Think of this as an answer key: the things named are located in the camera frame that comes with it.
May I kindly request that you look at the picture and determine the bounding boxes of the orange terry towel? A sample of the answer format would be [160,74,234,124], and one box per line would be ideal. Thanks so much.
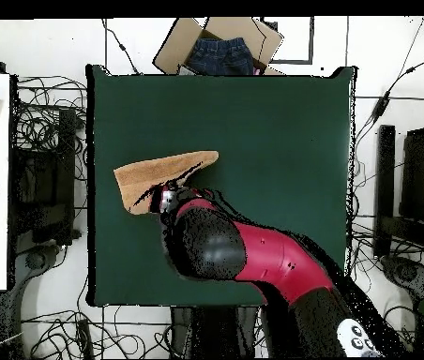
[113,150,220,216]

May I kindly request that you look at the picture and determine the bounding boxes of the dark green table cloth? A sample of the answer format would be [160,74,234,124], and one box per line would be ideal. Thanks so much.
[85,64,356,308]

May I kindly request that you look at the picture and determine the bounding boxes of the brown cardboard box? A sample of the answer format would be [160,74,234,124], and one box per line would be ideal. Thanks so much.
[152,16,284,76]

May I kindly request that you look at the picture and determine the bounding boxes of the blue denim jeans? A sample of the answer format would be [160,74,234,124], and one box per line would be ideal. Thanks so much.
[187,37,255,76]

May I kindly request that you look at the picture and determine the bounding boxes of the black equipment stand with cables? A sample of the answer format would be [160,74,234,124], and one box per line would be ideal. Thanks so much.
[373,125,424,301]
[10,108,82,271]

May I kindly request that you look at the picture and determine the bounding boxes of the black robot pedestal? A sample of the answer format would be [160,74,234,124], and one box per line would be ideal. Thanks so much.
[170,306,264,359]

